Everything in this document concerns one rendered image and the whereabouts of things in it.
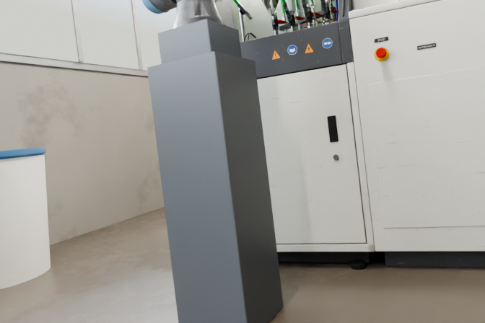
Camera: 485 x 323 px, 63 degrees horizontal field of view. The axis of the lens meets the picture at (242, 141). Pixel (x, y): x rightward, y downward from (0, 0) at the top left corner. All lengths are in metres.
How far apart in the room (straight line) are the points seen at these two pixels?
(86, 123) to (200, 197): 2.09
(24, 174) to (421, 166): 1.73
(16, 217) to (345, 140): 1.52
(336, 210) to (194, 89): 0.78
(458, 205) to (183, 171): 0.96
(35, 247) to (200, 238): 1.21
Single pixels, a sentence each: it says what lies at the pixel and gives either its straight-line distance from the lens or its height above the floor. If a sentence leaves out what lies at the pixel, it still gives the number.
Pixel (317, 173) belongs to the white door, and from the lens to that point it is 1.58.
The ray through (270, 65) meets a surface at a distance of 1.62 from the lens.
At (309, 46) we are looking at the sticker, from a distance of 1.59.
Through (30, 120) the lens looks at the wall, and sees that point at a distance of 2.87.
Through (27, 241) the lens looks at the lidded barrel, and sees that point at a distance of 2.18.
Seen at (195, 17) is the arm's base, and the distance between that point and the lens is 1.20.
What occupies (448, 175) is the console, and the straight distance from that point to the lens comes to 1.56.
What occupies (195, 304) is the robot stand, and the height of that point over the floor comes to 0.09.
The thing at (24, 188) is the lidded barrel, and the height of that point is 0.44.
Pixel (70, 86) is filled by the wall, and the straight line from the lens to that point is 3.09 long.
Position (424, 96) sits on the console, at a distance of 1.54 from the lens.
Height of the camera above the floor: 0.57
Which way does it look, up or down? 1 degrees down
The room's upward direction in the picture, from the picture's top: 7 degrees counter-clockwise
